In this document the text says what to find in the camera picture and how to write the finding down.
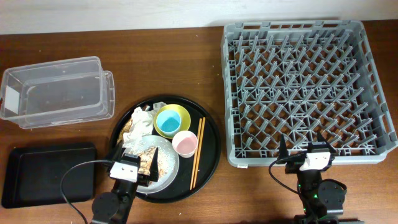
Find pink cup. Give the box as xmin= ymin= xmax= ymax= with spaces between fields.
xmin=172 ymin=131 xmax=198 ymax=158

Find yellow-green bowl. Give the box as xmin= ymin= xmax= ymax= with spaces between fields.
xmin=154 ymin=104 xmax=191 ymax=139

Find wooden chopstick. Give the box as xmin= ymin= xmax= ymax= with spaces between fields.
xmin=193 ymin=117 xmax=206 ymax=189
xmin=190 ymin=118 xmax=203 ymax=190

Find white rack label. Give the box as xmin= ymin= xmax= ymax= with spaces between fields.
xmin=237 ymin=164 xmax=248 ymax=169

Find clear plastic waste bin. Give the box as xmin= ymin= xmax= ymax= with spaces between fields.
xmin=1 ymin=56 xmax=115 ymax=129

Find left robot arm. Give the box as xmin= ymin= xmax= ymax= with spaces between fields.
xmin=91 ymin=143 xmax=159 ymax=223

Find light blue cup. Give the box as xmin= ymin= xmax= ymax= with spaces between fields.
xmin=156 ymin=110 xmax=181 ymax=137

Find gold coffee stick wrapper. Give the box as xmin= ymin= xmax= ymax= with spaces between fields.
xmin=118 ymin=118 xmax=132 ymax=141

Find round black serving tray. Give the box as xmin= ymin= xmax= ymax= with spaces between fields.
xmin=109 ymin=95 xmax=221 ymax=203

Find food scraps with rice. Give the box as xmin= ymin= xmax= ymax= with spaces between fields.
xmin=138 ymin=147 xmax=158 ymax=186

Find black rectangular tray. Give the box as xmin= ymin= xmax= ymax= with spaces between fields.
xmin=1 ymin=142 xmax=96 ymax=208

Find grey dishwasher rack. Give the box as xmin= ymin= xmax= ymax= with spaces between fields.
xmin=221 ymin=20 xmax=397 ymax=167

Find white napkin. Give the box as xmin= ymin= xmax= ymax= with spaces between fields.
xmin=123 ymin=107 xmax=156 ymax=148

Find grey plate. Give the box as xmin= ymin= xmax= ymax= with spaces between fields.
xmin=123 ymin=135 xmax=179 ymax=194

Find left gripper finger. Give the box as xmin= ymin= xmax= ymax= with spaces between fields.
xmin=110 ymin=141 xmax=123 ymax=161
xmin=149 ymin=148 xmax=159 ymax=182

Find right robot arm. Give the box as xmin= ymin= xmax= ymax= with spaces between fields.
xmin=276 ymin=133 xmax=347 ymax=223

